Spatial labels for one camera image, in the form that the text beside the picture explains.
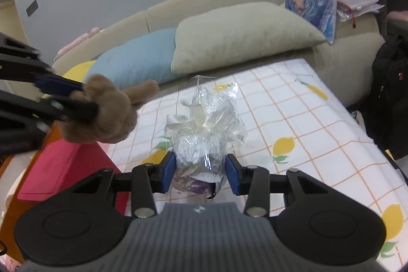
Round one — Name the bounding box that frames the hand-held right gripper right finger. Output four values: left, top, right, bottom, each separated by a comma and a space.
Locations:
225, 154, 332, 218

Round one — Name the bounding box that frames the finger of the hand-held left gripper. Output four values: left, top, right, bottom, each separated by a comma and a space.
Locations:
0, 33, 85, 96
0, 91, 99, 155

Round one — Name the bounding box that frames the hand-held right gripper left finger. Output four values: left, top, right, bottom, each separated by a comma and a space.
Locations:
72, 151, 176, 218

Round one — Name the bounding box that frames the brown plush bear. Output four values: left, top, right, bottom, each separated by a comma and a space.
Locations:
60, 74, 160, 143

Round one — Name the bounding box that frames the cellophane-wrapped gift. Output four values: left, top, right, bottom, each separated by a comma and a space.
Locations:
164, 75, 247, 199

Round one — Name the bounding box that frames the orange-rimmed white storage box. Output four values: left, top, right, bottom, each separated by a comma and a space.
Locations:
0, 122, 61, 263

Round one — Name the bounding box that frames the yellow pillow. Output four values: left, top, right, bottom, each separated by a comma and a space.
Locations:
62, 60, 96, 83

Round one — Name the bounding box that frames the pink plush toy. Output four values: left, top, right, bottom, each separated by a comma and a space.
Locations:
57, 27, 106, 56

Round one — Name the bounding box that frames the light blue pillow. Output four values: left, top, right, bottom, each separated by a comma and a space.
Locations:
84, 27, 184, 86

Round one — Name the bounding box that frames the checked lemon-print blanket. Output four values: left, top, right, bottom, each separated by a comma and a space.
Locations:
110, 58, 408, 269

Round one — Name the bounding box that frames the white shoe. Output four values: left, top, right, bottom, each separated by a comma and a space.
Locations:
351, 110, 367, 132

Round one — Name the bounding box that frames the beige pillow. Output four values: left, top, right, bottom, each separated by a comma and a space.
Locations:
170, 3, 327, 75

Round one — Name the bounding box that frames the beige sofa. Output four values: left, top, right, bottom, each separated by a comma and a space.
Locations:
51, 0, 386, 107

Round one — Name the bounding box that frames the black backpack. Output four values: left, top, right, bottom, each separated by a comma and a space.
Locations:
371, 34, 408, 161

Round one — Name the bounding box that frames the pink folder stack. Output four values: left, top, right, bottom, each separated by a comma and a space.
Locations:
336, 0, 386, 21

